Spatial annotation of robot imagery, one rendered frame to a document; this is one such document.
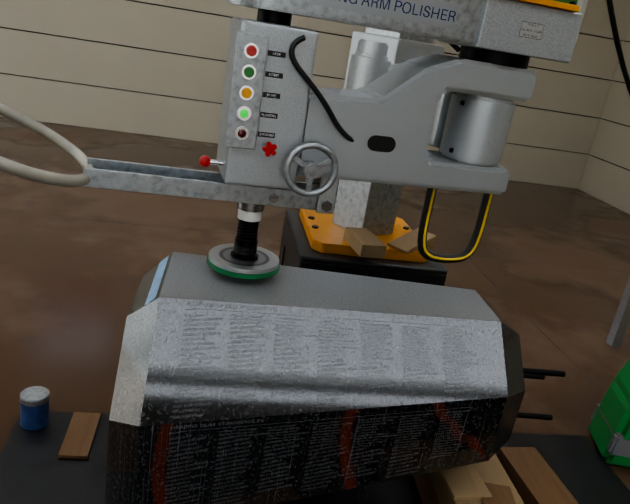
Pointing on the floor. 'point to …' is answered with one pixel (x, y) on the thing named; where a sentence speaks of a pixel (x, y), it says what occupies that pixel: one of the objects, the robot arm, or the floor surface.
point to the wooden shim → (80, 436)
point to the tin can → (34, 408)
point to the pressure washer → (626, 414)
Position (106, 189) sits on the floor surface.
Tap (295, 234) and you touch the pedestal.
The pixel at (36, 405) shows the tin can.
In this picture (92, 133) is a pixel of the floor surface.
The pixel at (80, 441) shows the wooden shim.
